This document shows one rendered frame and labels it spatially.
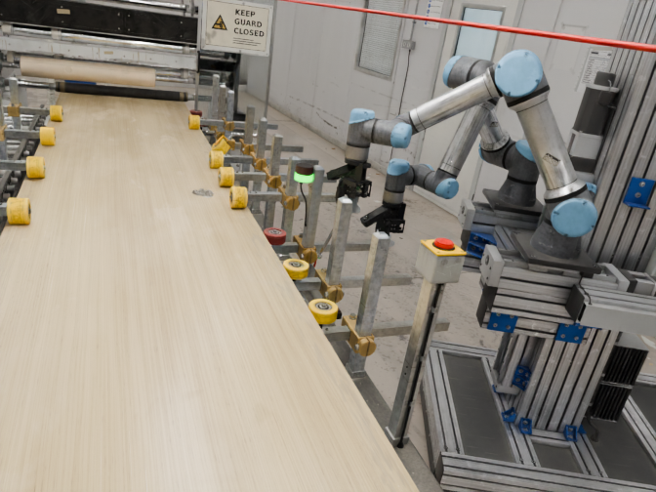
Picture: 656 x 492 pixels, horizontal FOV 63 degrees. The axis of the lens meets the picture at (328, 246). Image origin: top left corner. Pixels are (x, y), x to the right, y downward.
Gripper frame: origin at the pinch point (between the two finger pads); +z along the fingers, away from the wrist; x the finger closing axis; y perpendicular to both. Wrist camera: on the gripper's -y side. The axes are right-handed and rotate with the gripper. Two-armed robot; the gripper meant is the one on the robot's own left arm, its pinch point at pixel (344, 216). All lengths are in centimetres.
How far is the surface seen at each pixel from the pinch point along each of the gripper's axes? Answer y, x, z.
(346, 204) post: 14.8, -14.4, -10.7
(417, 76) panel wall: -254, 333, -22
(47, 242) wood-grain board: -39, -81, 10
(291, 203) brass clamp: -30.2, 1.7, 5.3
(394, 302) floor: -70, 126, 99
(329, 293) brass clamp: 15.4, -17.0, 17.4
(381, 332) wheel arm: 35.8, -14.4, 21.2
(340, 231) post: 14.3, -14.9, -2.0
